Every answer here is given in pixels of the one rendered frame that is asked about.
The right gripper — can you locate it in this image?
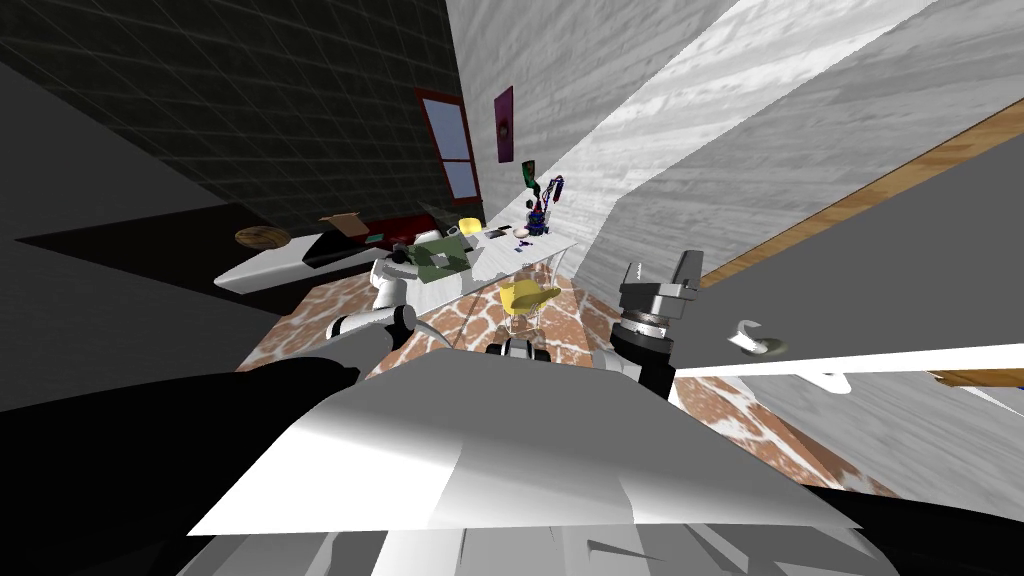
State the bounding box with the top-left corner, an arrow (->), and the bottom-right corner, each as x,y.
619,249 -> 706,321

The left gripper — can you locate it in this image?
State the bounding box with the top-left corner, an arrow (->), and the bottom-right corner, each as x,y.
369,250 -> 419,283

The brown cardboard box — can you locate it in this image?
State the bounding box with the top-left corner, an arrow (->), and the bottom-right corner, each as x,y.
318,211 -> 363,239

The white desk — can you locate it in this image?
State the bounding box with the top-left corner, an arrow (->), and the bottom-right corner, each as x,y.
398,159 -> 579,320

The brown round basket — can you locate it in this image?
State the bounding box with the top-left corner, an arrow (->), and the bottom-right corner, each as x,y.
233,225 -> 293,252

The red framed window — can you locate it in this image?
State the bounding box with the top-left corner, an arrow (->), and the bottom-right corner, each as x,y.
414,87 -> 483,207

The yellow chair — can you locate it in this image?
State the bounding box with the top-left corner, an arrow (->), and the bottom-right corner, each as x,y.
497,278 -> 563,339

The grey door leaf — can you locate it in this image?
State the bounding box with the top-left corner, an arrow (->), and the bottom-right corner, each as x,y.
667,131 -> 1024,379

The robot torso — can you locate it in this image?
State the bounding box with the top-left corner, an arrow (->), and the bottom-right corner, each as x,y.
177,335 -> 881,576

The silver door handle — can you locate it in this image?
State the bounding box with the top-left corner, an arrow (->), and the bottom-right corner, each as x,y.
726,319 -> 790,358
806,371 -> 855,398

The purple wall picture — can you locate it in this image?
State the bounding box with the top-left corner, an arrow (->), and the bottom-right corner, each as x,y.
492,85 -> 516,165

